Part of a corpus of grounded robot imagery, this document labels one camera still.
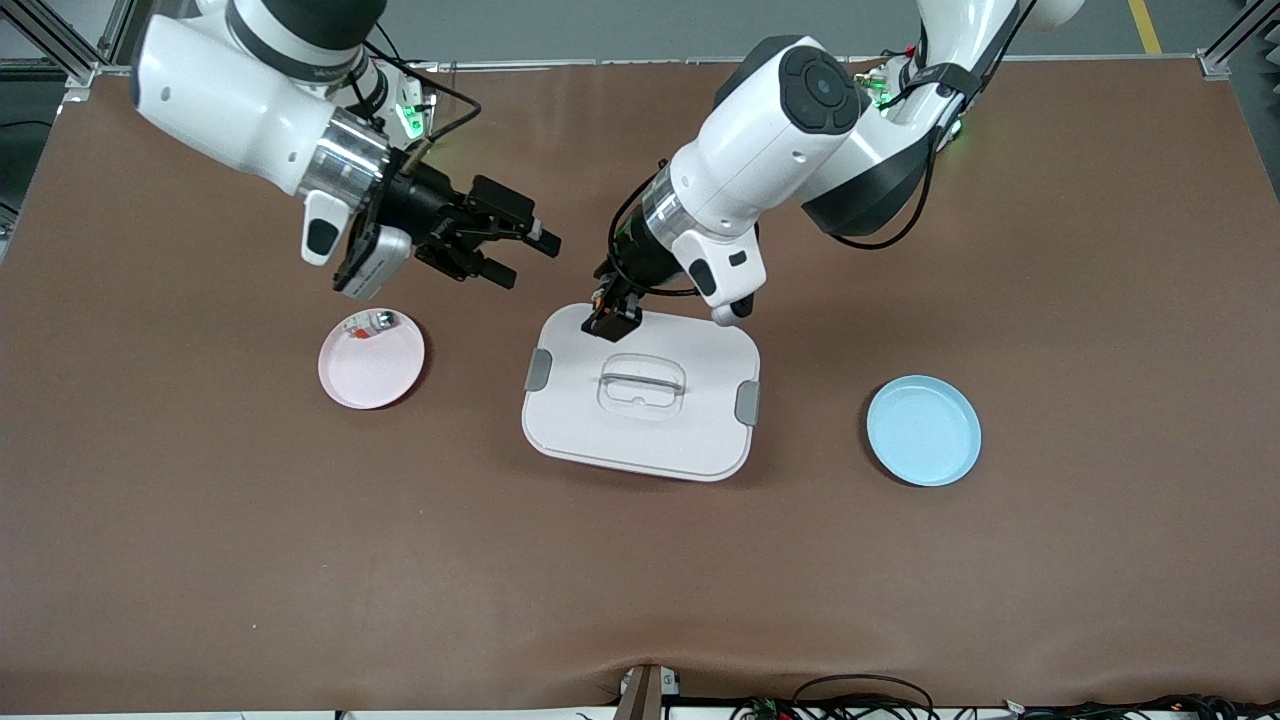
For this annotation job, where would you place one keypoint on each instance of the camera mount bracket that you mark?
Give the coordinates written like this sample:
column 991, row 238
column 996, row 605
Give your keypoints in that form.
column 645, row 695

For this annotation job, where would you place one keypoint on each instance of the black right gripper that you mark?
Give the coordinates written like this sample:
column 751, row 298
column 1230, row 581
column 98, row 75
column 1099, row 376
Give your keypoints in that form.
column 421, row 206

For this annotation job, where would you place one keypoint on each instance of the aluminium frame profile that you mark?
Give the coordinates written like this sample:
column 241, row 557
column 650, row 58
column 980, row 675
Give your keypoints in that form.
column 80, row 72
column 1213, row 62

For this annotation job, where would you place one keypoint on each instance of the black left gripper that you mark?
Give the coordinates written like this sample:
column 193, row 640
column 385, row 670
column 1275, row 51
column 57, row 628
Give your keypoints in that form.
column 637, row 262

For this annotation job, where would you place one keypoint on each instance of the pale pink round plate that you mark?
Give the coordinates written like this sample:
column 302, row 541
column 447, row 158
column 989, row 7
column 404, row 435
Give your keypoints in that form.
column 370, row 375

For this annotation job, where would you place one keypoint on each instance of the light blue round plate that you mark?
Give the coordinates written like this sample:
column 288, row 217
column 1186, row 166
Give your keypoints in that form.
column 923, row 432

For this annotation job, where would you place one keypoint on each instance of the pink box with white lid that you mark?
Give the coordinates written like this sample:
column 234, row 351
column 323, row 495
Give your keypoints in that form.
column 640, row 440

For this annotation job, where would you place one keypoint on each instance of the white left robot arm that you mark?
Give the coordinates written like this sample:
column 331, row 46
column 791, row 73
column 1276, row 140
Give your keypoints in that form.
column 780, row 120

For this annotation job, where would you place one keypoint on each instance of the white switch with orange tab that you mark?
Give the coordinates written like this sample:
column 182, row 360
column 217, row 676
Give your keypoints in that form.
column 378, row 322

